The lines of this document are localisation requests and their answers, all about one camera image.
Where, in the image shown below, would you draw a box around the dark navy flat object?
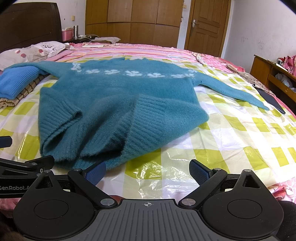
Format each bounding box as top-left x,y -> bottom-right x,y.
255,87 -> 285,114

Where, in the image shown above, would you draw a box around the grey cloth on nightstand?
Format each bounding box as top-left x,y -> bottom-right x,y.
91,37 -> 120,44

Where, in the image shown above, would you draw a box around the wooden door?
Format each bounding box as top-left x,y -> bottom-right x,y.
185,0 -> 231,57

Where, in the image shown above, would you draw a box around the pink storage box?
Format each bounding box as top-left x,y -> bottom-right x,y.
62,28 -> 73,42

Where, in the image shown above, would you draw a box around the grey pillow pink dots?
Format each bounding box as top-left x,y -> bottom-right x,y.
1,41 -> 70,71

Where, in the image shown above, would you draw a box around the dark wooden headboard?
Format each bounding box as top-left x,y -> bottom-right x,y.
1,2 -> 62,52

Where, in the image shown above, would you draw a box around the teal fuzzy sweater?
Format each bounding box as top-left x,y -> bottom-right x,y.
7,58 -> 264,169

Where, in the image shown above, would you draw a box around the bright blue folded sweater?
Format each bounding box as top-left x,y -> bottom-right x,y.
0,66 -> 48,99

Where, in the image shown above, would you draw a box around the pink striped bedspread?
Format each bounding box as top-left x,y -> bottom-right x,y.
47,43 -> 245,73

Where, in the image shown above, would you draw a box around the beige striped folded garment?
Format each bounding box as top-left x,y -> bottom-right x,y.
0,74 -> 48,108

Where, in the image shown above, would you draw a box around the floral patterned cloth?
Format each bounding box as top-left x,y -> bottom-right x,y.
226,64 -> 275,96

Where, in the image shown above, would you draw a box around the wooden side cabinet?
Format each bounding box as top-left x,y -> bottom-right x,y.
250,55 -> 296,113

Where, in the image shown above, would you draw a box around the steel thermos bottle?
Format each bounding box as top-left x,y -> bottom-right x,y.
73,25 -> 79,39

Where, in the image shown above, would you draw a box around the pink floral bedding pile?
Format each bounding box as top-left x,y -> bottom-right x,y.
276,55 -> 296,76

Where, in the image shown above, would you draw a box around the wooden wardrobe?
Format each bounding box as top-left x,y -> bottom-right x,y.
85,0 -> 183,47

